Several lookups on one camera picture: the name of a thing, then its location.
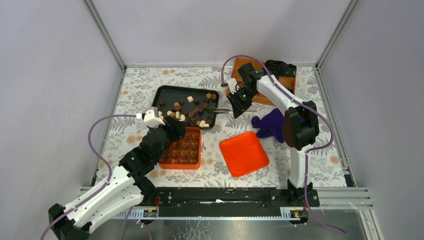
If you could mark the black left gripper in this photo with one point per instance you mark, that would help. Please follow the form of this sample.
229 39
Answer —
177 129

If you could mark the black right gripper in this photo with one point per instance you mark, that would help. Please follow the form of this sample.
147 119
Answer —
237 106

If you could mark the metal tongs white handle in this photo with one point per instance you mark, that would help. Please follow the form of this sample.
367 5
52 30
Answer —
214 110

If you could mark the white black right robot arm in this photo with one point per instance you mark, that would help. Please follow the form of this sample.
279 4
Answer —
300 125

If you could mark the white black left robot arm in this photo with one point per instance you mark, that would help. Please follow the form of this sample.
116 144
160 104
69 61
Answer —
125 186

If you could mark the orange chocolate box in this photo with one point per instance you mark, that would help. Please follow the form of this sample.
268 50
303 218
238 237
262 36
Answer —
185 153

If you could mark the black chocolate tray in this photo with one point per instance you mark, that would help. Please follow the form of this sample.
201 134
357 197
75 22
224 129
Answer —
172 100

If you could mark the purple cloth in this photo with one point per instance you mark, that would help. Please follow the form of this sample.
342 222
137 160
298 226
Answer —
271 125

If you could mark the orange compartment organizer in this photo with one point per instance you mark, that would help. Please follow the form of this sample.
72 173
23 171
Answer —
286 81

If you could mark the orange box lid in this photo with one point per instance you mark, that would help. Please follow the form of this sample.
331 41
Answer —
243 154

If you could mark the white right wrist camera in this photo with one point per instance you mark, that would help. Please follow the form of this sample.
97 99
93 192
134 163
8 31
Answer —
232 85

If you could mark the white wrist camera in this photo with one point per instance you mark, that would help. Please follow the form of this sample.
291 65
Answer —
151 118
232 85

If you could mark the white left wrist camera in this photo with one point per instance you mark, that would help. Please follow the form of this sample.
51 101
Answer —
151 118

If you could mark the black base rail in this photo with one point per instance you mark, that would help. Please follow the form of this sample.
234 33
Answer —
228 202

